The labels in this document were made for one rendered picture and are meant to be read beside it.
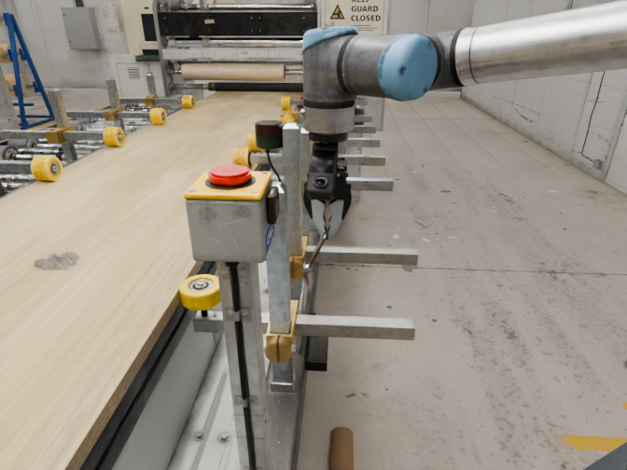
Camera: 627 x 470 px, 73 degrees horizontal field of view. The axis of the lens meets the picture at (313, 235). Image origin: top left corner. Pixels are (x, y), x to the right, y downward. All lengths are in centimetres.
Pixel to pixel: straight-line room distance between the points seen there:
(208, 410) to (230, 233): 65
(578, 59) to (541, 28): 7
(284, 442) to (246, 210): 53
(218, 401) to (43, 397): 41
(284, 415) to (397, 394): 108
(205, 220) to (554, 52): 52
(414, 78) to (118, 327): 61
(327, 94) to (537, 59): 31
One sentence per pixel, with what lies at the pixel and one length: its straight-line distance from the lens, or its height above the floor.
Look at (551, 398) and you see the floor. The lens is 209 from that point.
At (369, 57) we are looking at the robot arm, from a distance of 67.
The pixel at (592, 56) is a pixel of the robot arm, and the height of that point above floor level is 132.
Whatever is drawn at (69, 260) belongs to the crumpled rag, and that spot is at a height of 91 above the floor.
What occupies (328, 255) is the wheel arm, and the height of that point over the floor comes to 85.
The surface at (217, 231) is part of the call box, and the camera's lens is 40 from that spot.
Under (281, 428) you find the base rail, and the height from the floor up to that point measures 70.
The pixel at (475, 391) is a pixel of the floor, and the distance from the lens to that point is 199.
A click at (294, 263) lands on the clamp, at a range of 98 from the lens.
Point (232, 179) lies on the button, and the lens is 39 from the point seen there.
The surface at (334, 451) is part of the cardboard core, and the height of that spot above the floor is 7.
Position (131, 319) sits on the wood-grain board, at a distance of 81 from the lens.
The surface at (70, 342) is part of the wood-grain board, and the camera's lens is 80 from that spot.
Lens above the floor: 135
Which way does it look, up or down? 26 degrees down
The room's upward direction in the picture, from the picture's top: straight up
